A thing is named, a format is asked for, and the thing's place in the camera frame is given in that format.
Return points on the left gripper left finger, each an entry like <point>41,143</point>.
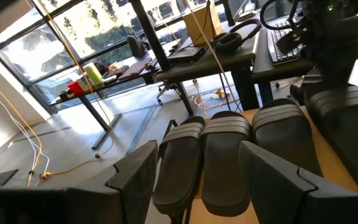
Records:
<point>135,186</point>

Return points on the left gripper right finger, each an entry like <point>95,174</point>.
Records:
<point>275,193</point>

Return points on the black rubber slide sandal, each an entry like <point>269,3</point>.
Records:
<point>179,161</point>
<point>284,137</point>
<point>225,161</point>
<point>346,124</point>

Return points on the black headphones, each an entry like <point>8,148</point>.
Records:
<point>228,42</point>

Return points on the long black window desk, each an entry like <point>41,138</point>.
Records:
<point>110,81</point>

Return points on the yellow power plug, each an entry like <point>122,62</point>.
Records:
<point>219,92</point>

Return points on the small red box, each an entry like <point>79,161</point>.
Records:
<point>75,88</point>

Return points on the yellow-green bottle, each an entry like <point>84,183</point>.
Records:
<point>93,73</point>

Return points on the brown cardboard box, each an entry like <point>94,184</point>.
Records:
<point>202,21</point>

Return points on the small black bag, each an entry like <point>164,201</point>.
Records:
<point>135,45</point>

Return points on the black power adapter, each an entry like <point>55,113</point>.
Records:
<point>186,54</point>

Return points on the black diagonal rig pole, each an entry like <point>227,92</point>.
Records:
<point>149,31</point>

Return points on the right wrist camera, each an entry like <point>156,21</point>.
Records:
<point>291,40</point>

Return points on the black frame wooden shelf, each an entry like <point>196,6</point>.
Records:
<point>334,174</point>

